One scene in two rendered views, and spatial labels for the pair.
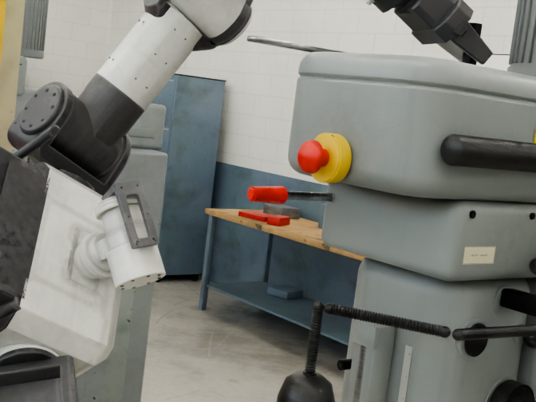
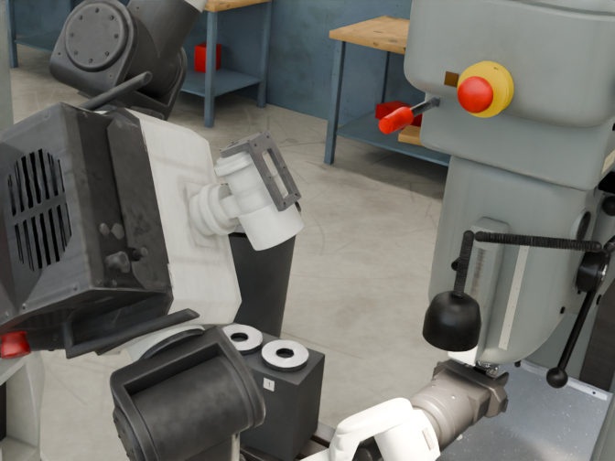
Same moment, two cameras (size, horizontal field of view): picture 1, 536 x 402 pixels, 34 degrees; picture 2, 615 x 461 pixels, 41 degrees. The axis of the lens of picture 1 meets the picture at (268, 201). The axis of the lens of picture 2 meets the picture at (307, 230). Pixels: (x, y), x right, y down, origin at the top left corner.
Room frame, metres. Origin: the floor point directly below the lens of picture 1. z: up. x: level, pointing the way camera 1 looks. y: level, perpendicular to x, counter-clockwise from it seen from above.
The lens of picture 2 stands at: (0.28, 0.42, 2.01)
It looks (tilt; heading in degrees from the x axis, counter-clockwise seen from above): 26 degrees down; 339
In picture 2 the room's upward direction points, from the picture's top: 5 degrees clockwise
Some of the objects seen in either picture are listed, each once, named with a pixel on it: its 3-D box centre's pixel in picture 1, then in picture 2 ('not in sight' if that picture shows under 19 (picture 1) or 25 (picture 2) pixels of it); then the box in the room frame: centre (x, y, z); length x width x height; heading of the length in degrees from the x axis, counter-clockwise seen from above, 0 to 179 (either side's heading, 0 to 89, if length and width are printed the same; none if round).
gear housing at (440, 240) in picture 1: (465, 226); (547, 106); (1.23, -0.28, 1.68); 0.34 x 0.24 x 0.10; 129
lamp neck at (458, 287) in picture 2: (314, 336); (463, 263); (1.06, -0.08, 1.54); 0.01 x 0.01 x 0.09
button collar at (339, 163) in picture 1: (329, 158); (485, 89); (1.06, -0.07, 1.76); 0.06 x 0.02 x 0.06; 39
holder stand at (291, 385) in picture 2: not in sight; (259, 387); (1.56, 0.02, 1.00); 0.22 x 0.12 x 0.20; 45
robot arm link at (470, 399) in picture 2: not in sight; (452, 402); (1.16, -0.17, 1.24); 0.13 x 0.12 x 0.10; 32
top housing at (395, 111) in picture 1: (465, 132); (561, 16); (1.22, -0.26, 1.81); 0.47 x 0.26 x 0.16; 129
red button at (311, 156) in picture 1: (314, 156); (477, 93); (1.05, -0.05, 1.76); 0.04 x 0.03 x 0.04; 39
